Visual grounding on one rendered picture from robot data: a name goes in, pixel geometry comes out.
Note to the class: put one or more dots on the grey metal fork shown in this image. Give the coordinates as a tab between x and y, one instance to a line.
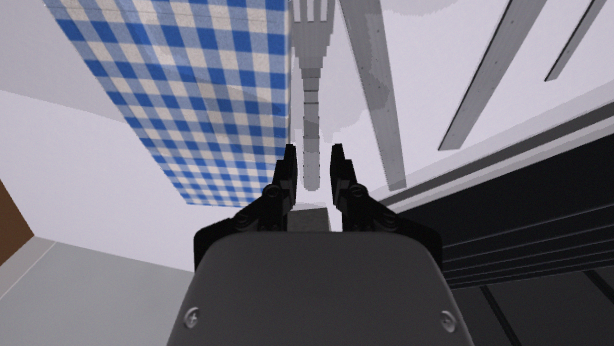
310	40

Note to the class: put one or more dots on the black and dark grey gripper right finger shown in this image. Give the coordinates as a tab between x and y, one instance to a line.
360	211

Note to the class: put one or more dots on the blue and white checkered towel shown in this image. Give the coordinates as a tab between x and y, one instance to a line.
204	84

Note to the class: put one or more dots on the light grey flat square board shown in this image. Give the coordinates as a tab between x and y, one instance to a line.
574	133

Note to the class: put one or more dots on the grey flat bar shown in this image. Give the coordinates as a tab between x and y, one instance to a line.
364	21
514	26

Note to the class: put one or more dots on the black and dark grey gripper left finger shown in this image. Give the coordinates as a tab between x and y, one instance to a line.
269	211

